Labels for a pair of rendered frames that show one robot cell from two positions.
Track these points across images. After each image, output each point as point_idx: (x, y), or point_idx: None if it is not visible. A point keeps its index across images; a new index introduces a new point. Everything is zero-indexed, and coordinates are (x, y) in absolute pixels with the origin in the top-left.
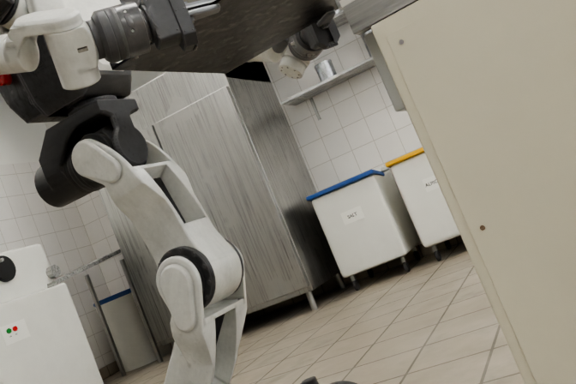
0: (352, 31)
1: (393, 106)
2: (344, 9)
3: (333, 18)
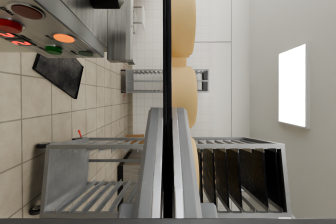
0: (112, 62)
1: (51, 57)
2: (126, 62)
3: (160, 218)
